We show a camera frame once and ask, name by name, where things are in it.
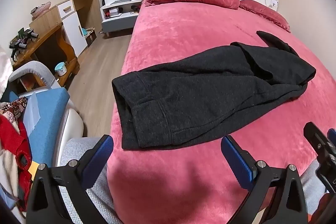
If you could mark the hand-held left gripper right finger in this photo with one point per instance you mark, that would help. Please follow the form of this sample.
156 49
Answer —
236 158

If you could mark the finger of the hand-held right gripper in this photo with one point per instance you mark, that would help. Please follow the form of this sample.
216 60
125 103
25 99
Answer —
316 140
332 136

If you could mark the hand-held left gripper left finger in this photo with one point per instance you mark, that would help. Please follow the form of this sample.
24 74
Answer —
97 159

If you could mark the black pants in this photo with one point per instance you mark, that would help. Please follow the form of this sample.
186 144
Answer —
199 92

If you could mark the person's left leg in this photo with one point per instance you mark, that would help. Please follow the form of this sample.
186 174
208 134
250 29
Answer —
92 203

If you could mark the white chair with grey armrest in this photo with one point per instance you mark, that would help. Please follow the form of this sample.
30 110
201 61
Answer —
71 121

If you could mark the blue seat cushion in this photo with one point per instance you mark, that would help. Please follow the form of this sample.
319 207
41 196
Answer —
50 119

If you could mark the clear plastic sheet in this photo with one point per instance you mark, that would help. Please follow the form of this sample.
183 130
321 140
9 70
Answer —
32 111

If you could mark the red garment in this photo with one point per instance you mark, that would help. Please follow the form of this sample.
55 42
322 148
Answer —
13 134

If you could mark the cream cloth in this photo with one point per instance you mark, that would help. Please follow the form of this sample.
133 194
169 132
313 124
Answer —
6 176

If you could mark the blue white pot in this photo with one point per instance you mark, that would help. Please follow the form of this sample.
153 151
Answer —
61 69

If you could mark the patterned brown cloth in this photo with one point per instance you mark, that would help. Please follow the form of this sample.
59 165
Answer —
13 108

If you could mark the brown box with teal item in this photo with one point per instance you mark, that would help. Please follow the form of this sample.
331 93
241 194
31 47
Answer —
89 36

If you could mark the wooden desk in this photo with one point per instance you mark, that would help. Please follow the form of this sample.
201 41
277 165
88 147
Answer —
44 37

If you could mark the bed with pink blanket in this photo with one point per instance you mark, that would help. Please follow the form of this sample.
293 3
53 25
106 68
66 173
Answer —
183 35

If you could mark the wooden cabinet with white doors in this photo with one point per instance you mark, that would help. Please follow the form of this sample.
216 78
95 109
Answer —
73 27

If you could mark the white grey bedside unit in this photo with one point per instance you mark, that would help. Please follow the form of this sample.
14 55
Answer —
118 24

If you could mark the small pink pillow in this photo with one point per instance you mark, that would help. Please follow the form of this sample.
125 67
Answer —
262 12

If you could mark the black devices on desk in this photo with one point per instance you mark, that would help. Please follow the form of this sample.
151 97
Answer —
22 40

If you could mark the pink basket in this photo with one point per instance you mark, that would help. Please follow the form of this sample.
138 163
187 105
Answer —
40 9

